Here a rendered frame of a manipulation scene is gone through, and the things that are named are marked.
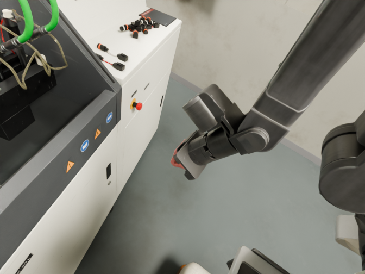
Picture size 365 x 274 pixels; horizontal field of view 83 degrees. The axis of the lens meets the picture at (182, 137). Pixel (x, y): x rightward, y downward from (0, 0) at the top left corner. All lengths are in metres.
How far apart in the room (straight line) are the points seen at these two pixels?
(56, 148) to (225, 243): 1.28
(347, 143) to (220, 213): 1.38
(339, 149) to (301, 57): 0.13
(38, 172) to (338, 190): 0.55
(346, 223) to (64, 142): 0.61
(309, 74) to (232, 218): 1.48
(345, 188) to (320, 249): 1.72
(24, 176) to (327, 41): 0.56
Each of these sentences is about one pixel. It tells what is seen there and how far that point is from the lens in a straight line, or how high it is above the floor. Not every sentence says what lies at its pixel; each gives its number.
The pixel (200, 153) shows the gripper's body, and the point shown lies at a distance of 0.39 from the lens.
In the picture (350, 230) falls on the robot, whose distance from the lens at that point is 0.46.
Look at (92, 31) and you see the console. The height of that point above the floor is 1.00.
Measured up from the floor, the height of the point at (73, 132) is 0.95.
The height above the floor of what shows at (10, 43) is 1.11.
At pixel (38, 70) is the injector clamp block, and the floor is 0.98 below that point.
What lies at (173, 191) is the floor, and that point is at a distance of 1.60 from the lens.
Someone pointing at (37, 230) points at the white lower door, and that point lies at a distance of 0.70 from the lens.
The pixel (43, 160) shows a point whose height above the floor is 0.95.
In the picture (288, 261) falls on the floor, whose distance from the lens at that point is 1.82.
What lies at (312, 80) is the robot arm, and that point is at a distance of 0.28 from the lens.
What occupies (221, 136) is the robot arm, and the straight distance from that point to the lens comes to 0.36.
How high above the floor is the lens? 1.41
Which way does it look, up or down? 47 degrees down
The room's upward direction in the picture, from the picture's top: 21 degrees clockwise
